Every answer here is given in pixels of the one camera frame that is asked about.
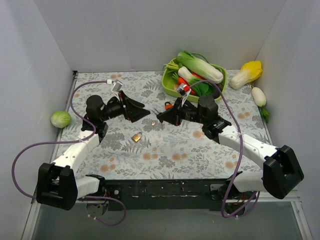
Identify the orange black padlock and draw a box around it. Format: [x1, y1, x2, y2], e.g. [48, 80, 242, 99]
[164, 101, 173, 110]

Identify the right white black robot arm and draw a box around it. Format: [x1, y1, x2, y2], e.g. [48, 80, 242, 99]
[156, 96, 304, 199]

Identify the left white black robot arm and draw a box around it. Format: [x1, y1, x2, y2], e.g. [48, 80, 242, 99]
[36, 91, 150, 210]

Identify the brass padlock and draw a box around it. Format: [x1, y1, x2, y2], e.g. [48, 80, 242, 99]
[131, 132, 143, 143]

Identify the toy green leafy vegetable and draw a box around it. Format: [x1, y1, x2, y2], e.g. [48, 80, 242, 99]
[188, 77, 214, 97]

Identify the toy orange carrot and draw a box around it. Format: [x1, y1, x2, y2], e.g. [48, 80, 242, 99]
[178, 77, 197, 96]

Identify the green plastic tray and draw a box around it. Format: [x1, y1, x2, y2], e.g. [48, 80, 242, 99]
[161, 58, 227, 103]

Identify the toy red pepper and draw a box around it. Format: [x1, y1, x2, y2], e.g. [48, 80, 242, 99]
[191, 72, 206, 80]

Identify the toy purple eggplant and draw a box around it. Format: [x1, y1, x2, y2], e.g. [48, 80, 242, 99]
[212, 84, 223, 99]

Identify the large toy napa cabbage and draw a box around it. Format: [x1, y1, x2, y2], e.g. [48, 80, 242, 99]
[176, 51, 224, 84]

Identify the floral table mat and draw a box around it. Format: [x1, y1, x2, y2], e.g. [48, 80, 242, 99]
[61, 71, 260, 180]

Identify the toy round green cabbage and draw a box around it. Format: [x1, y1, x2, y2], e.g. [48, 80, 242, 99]
[50, 111, 72, 129]

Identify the toy yellow-leaf cabbage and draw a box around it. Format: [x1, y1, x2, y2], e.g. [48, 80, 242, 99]
[229, 60, 263, 90]

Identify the toy white radish on table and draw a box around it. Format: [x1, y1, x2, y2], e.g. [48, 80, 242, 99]
[251, 87, 270, 123]

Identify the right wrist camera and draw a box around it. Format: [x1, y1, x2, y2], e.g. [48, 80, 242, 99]
[176, 83, 192, 106]

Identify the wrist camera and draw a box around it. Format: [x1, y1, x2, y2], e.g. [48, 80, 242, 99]
[106, 79, 123, 97]
[176, 83, 192, 106]

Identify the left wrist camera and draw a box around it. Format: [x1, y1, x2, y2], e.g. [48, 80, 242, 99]
[106, 79, 123, 97]

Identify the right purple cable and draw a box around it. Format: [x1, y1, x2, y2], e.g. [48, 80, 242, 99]
[189, 79, 261, 219]

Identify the purple cable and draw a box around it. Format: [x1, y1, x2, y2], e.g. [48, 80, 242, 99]
[11, 79, 127, 226]
[189, 79, 261, 219]

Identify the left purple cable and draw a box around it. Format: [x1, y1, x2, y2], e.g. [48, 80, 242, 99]
[11, 79, 127, 226]

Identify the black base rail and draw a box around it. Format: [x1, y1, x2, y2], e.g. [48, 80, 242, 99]
[95, 178, 229, 211]

